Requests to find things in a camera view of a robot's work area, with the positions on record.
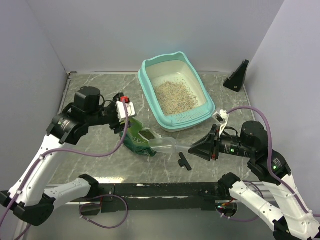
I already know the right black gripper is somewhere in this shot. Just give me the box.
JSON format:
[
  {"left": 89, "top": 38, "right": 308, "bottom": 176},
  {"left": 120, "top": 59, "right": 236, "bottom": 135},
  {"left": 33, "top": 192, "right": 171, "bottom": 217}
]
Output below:
[{"left": 188, "top": 123, "right": 255, "bottom": 160}]

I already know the green cat litter bag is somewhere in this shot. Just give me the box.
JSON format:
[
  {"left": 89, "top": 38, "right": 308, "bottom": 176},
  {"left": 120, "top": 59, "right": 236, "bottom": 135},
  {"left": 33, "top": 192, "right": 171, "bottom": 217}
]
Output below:
[{"left": 123, "top": 117, "right": 162, "bottom": 157}]

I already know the black bag clip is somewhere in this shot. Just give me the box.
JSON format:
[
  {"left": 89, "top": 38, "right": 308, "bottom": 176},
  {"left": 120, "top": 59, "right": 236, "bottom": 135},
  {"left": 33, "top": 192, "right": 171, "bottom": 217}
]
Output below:
[{"left": 178, "top": 152, "right": 192, "bottom": 171}]

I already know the clear plastic scoop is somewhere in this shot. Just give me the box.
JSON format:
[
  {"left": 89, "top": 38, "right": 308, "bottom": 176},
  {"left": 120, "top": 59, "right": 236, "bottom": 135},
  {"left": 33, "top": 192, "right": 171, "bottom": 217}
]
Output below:
[{"left": 148, "top": 137, "right": 191, "bottom": 154}]

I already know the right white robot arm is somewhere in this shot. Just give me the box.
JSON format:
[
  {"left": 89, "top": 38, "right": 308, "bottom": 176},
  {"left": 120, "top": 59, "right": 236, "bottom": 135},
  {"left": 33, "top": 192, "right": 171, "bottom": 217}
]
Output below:
[{"left": 188, "top": 121, "right": 320, "bottom": 240}]

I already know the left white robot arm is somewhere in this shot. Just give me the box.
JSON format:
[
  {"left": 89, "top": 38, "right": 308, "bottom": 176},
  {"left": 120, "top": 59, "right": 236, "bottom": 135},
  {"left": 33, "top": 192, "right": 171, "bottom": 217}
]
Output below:
[{"left": 0, "top": 86, "right": 132, "bottom": 227}]

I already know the teal litter box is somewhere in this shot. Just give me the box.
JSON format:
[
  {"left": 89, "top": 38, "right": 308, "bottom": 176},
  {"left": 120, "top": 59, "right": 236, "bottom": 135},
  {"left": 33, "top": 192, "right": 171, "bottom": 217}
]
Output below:
[{"left": 138, "top": 51, "right": 216, "bottom": 132}]

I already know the cat litter in box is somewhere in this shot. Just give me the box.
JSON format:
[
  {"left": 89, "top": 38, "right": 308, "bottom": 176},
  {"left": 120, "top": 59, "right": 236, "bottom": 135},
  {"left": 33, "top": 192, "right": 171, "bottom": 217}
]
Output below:
[{"left": 154, "top": 81, "right": 198, "bottom": 116}]

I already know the black wedge stand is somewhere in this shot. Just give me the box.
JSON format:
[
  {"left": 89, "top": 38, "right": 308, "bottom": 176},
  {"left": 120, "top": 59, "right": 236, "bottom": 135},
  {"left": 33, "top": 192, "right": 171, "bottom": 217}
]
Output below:
[{"left": 223, "top": 59, "right": 250, "bottom": 93}]

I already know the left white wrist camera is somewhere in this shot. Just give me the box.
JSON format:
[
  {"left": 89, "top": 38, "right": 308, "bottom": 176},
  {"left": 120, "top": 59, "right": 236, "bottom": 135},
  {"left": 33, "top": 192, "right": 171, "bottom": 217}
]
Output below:
[{"left": 113, "top": 92, "right": 137, "bottom": 122}]

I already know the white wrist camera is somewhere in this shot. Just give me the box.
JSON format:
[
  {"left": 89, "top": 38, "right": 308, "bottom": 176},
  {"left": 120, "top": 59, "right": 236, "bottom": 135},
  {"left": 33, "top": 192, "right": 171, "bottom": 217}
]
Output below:
[
  {"left": 113, "top": 92, "right": 137, "bottom": 122},
  {"left": 211, "top": 109, "right": 229, "bottom": 135}
]

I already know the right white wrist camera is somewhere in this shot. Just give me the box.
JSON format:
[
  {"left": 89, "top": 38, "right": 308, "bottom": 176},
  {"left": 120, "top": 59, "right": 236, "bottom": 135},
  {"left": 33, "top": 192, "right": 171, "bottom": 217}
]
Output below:
[{"left": 211, "top": 109, "right": 229, "bottom": 135}]

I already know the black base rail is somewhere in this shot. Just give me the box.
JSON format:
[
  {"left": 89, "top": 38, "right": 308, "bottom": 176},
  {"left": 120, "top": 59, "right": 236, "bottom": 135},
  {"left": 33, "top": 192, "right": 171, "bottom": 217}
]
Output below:
[{"left": 96, "top": 182, "right": 231, "bottom": 211}]

